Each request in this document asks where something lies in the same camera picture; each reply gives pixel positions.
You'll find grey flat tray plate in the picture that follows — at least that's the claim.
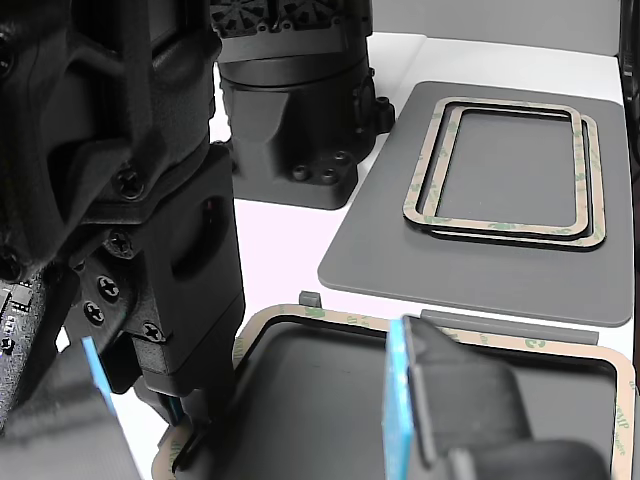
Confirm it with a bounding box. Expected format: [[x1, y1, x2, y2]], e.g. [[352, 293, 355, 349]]
[[317, 79, 632, 329]]

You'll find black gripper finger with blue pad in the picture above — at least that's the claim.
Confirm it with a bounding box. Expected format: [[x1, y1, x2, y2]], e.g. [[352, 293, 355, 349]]
[[0, 337, 144, 480], [384, 314, 614, 480]]

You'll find dark vertical post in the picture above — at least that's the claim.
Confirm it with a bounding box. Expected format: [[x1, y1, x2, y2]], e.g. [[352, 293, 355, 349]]
[[618, 0, 640, 169]]

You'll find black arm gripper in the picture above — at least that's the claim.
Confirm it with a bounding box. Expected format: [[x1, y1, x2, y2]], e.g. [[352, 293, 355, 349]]
[[73, 148, 247, 427]]

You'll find grey holder plate with rails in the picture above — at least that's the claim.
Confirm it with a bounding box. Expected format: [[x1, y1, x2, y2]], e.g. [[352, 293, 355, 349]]
[[169, 289, 640, 480]]

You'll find beige rectangular adhesive frame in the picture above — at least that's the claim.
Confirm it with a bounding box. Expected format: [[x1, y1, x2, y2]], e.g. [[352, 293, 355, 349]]
[[432, 103, 608, 253], [402, 97, 587, 236], [149, 302, 637, 480]]

